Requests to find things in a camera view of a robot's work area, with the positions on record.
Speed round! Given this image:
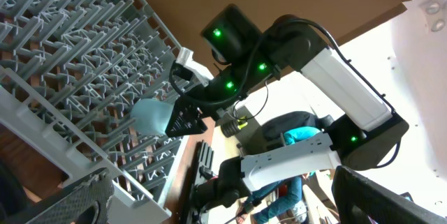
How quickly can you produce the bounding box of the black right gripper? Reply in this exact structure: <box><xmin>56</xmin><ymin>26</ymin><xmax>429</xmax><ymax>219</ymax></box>
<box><xmin>165</xmin><ymin>65</ymin><xmax>276</xmax><ymax>137</ymax></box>

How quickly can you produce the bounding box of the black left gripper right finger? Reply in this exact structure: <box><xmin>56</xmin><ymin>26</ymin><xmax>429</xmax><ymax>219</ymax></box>
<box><xmin>332</xmin><ymin>165</ymin><xmax>446</xmax><ymax>224</ymax></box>

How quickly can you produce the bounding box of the person in teal shirt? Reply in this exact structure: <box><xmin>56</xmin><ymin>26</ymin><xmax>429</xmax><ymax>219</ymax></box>
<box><xmin>237</xmin><ymin>111</ymin><xmax>323</xmax><ymax>223</ymax></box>

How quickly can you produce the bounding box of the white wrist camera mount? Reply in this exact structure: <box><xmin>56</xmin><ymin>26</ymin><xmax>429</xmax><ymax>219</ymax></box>
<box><xmin>175</xmin><ymin>47</ymin><xmax>214</xmax><ymax>87</ymax></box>

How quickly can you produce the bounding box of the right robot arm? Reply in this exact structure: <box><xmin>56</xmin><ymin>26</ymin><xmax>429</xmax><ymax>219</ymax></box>
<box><xmin>166</xmin><ymin>5</ymin><xmax>409</xmax><ymax>214</ymax></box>

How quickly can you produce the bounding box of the grey dishwasher rack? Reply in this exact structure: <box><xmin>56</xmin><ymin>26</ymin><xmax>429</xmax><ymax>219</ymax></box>
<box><xmin>1</xmin><ymin>0</ymin><xmax>187</xmax><ymax>223</ymax></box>

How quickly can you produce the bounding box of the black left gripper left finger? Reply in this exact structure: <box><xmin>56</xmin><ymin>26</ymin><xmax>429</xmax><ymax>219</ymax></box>
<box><xmin>0</xmin><ymin>167</ymin><xmax>115</xmax><ymax>224</ymax></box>

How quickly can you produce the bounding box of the light blue cup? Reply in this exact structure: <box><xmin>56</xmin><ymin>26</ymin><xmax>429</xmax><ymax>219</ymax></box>
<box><xmin>130</xmin><ymin>98</ymin><xmax>173</xmax><ymax>135</ymax></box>

